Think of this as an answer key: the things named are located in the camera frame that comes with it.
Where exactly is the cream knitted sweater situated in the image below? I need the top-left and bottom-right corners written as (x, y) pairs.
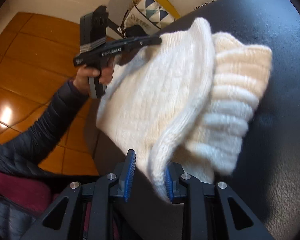
top-left (96, 18), bottom-right (272, 201)

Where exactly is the person's left hand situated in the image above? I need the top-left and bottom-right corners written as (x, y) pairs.
top-left (72, 60), bottom-right (114, 95)

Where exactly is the triangle pattern cushion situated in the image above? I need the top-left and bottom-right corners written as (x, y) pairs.
top-left (120, 0), bottom-right (175, 35)

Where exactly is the black leather ottoman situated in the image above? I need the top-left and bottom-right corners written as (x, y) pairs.
top-left (98, 0), bottom-right (300, 239)

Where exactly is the dark puffer jacket sleeve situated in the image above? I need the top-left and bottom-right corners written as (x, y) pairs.
top-left (0, 81), bottom-right (88, 177)

